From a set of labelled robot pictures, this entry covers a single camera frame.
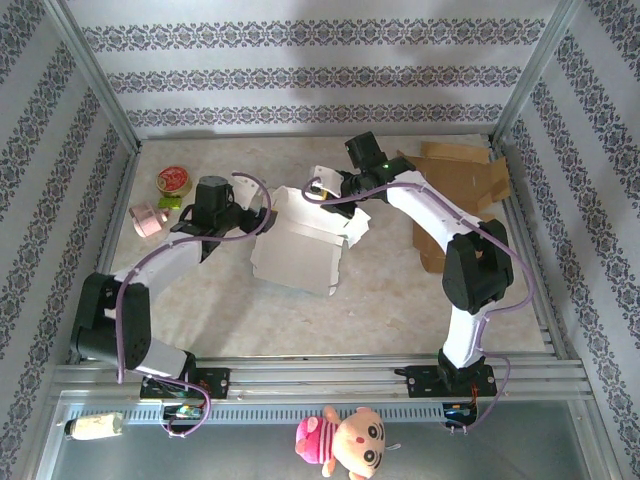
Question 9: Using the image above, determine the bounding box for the pink cup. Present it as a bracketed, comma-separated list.
[128, 201, 175, 240]

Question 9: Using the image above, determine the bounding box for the white and blue paper box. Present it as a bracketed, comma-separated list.
[248, 184, 374, 300]

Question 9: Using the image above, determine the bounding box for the aluminium frame post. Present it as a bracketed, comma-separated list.
[44, 0, 144, 156]
[492, 0, 586, 146]

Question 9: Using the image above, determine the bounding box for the white bottle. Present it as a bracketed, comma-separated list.
[63, 410, 125, 442]

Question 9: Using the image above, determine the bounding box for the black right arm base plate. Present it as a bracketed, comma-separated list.
[393, 364, 497, 400]

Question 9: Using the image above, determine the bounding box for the slotted grey cable duct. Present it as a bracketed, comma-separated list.
[117, 402, 449, 426]

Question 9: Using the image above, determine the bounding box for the brown cardboard box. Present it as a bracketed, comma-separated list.
[397, 140, 512, 275]

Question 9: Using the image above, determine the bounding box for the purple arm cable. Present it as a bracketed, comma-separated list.
[115, 171, 275, 440]
[301, 177, 540, 437]

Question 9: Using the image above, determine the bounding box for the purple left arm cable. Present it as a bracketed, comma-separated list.
[115, 171, 275, 440]

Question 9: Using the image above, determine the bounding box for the aluminium mounting rail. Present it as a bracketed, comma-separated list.
[49, 355, 587, 401]

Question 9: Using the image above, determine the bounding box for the aluminium table side rail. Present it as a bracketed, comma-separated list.
[492, 144, 571, 361]
[69, 149, 141, 364]

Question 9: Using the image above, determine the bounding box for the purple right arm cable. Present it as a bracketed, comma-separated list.
[301, 177, 540, 437]

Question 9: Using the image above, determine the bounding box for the round red tin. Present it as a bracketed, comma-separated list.
[156, 165, 194, 198]

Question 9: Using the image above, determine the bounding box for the pink plush toy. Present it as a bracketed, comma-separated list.
[293, 404, 401, 480]

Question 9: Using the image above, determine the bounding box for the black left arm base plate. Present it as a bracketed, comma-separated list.
[139, 367, 232, 401]

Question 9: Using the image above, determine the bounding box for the grey metal sheet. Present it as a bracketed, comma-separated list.
[37, 399, 614, 480]

